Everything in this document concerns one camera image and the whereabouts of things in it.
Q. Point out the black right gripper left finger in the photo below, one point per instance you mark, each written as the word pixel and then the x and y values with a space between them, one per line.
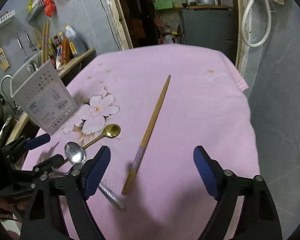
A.
pixel 93 171

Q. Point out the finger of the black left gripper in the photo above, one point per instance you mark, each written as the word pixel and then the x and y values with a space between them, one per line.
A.
pixel 37 141

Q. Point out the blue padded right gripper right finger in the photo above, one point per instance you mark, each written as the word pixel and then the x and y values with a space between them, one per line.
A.
pixel 210 172

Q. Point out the silver ornate handle knife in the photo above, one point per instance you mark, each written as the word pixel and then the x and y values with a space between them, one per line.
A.
pixel 111 196

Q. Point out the wooden chopstick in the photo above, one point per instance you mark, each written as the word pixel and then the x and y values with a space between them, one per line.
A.
pixel 145 140

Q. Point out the gold spoon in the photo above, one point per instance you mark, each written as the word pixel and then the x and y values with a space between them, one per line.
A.
pixel 110 131

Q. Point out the silver spoon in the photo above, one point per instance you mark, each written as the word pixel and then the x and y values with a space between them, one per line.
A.
pixel 76 155

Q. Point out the left hand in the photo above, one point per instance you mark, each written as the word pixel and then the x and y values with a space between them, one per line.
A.
pixel 7 206

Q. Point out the white perforated utensil holder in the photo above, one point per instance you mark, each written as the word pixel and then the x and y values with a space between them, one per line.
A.
pixel 41 94

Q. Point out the wooden grater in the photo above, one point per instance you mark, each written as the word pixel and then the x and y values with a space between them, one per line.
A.
pixel 3 60

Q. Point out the pink floral tablecloth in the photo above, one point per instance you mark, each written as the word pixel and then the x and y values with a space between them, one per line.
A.
pixel 204 106

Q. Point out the wooden shelf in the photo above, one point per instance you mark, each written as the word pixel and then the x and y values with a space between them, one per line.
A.
pixel 74 62

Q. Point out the soy sauce bottle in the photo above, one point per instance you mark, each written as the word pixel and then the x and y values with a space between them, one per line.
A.
pixel 75 42

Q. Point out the red plastic bag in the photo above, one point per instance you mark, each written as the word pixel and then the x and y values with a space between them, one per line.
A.
pixel 50 8

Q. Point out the dark grey cabinet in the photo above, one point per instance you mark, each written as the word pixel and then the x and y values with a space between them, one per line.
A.
pixel 212 28

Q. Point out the green box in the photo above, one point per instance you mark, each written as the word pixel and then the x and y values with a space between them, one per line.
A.
pixel 163 5

